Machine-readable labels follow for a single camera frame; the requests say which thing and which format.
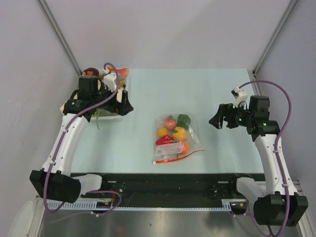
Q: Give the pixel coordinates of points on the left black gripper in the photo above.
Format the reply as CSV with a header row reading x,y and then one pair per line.
x,y
119,108

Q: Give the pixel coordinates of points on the watermelon slice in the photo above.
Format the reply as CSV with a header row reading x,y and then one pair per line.
x,y
123,72

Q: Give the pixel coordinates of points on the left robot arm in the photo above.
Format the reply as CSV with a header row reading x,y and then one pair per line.
x,y
53,181

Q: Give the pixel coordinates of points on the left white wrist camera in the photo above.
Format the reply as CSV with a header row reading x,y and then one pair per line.
x,y
110,79

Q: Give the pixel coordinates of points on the orange fruit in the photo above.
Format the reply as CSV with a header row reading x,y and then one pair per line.
x,y
185,147

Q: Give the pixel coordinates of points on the white food tray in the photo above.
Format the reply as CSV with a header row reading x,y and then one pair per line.
x,y
101,113

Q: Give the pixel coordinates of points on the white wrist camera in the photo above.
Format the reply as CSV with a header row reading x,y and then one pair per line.
x,y
240,96
110,79

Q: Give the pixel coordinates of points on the clear zip top bag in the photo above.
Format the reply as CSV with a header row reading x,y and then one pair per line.
x,y
171,152

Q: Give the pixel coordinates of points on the white cable duct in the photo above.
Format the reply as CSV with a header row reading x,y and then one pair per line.
x,y
103,205

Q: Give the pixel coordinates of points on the green bell pepper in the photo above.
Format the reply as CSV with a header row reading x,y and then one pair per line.
x,y
184,121

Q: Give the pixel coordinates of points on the yellow lemon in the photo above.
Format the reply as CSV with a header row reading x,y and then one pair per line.
x,y
162,131

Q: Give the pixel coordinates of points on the dark red apple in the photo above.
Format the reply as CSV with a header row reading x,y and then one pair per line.
x,y
90,72

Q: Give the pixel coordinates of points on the white green leek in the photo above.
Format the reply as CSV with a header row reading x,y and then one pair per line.
x,y
62,107

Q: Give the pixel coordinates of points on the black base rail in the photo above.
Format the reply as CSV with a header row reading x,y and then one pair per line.
x,y
173,190

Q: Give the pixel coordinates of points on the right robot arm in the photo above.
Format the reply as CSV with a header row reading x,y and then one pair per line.
x,y
279,202

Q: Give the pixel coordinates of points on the white cauliflower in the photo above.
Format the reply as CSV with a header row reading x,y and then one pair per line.
x,y
119,95

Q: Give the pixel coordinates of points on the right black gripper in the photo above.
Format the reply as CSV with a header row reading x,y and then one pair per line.
x,y
224,110

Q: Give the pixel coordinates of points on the brown grape bunch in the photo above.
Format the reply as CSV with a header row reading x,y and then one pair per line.
x,y
121,83

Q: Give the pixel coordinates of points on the yellow orange peach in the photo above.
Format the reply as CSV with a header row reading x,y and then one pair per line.
x,y
179,133

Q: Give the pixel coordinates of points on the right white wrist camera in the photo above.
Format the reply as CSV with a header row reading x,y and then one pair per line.
x,y
240,96

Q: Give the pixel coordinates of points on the red peach with leaf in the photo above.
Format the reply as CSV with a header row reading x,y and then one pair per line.
x,y
169,123

